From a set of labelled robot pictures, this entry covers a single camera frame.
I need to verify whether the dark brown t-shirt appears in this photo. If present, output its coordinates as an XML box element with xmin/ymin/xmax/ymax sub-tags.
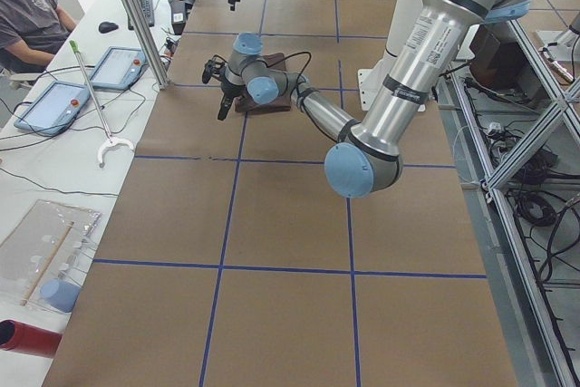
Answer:
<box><xmin>235</xmin><ymin>52</ymin><xmax>291</xmax><ymax>114</ymax></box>

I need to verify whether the black keyboard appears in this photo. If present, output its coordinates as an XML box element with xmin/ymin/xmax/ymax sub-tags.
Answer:
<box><xmin>138</xmin><ymin>0</ymin><xmax>155</xmax><ymax>27</ymax></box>

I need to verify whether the far blue teach pendant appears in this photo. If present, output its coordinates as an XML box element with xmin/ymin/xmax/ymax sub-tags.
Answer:
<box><xmin>90</xmin><ymin>46</ymin><xmax>147</xmax><ymax>92</ymax></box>

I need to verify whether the blue teach pendant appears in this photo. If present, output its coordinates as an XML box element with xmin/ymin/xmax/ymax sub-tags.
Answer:
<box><xmin>90</xmin><ymin>46</ymin><xmax>147</xmax><ymax>92</ymax></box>
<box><xmin>14</xmin><ymin>81</ymin><xmax>90</xmax><ymax>137</ymax></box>

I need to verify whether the black computer mouse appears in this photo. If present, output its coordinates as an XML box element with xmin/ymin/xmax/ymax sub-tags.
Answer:
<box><xmin>98</xmin><ymin>21</ymin><xmax>119</xmax><ymax>34</ymax></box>

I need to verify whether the white reacher grabber tool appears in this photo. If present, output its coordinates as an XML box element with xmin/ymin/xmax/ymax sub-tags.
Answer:
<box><xmin>69</xmin><ymin>41</ymin><xmax>135</xmax><ymax>169</ymax></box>

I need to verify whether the near blue teach pendant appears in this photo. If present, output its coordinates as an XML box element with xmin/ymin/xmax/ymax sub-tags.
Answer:
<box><xmin>14</xmin><ymin>81</ymin><xmax>90</xmax><ymax>137</ymax></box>

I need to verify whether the person in grey shirt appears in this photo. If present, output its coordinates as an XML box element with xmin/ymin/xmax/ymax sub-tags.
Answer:
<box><xmin>1</xmin><ymin>0</ymin><xmax>76</xmax><ymax>73</ymax></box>

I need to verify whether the clear plastic bag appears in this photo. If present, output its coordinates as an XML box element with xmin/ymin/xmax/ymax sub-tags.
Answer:
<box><xmin>1</xmin><ymin>200</ymin><xmax>102</xmax><ymax>313</ymax></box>

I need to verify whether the light blue plastic cup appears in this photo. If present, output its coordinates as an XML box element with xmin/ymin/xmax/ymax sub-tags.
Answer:
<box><xmin>40</xmin><ymin>279</ymin><xmax>81</xmax><ymax>313</ymax></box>

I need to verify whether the wooden stick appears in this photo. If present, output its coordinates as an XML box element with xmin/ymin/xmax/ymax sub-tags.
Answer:
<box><xmin>20</xmin><ymin>221</ymin><xmax>74</xmax><ymax>306</ymax></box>

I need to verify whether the red cylinder tube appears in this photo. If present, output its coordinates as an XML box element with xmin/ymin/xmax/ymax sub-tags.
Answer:
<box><xmin>1</xmin><ymin>320</ymin><xmax>62</xmax><ymax>358</ymax></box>

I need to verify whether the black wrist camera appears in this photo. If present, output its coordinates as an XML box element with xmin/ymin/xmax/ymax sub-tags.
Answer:
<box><xmin>201</xmin><ymin>54</ymin><xmax>227</xmax><ymax>84</ymax></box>

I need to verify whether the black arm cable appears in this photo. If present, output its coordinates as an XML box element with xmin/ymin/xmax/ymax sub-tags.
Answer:
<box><xmin>271</xmin><ymin>52</ymin><xmax>314</xmax><ymax>102</ymax></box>

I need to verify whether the aluminium frame post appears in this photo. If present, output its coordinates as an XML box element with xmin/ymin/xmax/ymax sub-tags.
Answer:
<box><xmin>121</xmin><ymin>0</ymin><xmax>169</xmax><ymax>90</ymax></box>

